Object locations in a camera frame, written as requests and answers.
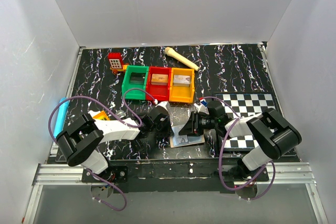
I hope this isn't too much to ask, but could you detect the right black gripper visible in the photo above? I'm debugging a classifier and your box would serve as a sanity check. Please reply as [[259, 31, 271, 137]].
[[178, 111, 217, 136]]

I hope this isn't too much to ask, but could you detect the beige leather card holder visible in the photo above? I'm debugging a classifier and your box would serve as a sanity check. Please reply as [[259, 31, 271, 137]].
[[170, 135, 205, 148]]

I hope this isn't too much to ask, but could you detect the silver white credit card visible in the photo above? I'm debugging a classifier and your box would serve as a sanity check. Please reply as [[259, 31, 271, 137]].
[[171, 125, 189, 147]]

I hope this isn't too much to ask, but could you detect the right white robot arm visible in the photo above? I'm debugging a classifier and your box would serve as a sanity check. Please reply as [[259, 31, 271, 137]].
[[178, 98, 302, 181]]

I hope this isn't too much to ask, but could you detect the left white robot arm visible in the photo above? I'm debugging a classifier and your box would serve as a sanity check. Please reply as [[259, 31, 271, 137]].
[[56, 105, 172, 182]]

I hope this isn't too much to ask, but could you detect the orange card box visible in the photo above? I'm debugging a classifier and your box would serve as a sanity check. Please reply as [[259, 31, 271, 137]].
[[151, 73, 169, 86]]

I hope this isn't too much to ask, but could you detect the silver card box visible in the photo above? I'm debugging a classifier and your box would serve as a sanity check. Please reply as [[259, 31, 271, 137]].
[[173, 74, 191, 87]]

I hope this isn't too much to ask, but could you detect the black card box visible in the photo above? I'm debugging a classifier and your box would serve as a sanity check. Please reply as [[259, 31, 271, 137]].
[[130, 72, 146, 85]]

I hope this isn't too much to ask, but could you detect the yellow plastic bin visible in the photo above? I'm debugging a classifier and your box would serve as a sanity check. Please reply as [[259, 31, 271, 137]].
[[169, 68, 195, 103]]

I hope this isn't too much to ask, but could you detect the red plastic bin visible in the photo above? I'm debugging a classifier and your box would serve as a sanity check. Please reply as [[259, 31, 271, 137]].
[[146, 66, 171, 101]]

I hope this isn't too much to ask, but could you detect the checkered chess board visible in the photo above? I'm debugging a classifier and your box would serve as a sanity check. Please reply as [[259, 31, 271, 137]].
[[213, 92, 291, 153]]

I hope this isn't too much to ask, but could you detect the green plastic bin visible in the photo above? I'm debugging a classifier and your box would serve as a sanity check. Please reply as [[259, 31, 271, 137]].
[[122, 65, 149, 101]]

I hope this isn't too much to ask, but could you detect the colourful toy block building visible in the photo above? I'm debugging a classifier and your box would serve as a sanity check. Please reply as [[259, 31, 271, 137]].
[[89, 110, 110, 121]]

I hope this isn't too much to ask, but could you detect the beige toy microphone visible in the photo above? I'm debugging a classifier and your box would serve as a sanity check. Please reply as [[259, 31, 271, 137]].
[[164, 47, 200, 71]]

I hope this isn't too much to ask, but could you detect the blue toy microphone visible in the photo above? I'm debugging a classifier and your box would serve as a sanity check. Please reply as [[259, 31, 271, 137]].
[[54, 101, 70, 138]]

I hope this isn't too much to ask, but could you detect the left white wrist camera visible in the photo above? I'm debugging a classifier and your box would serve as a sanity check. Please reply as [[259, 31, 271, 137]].
[[155, 101, 170, 115]]

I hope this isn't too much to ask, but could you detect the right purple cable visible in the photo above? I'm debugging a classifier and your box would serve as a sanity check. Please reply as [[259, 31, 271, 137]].
[[201, 97, 276, 200]]

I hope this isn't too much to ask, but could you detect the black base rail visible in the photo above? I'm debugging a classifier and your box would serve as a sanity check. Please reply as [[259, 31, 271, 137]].
[[81, 159, 271, 195]]

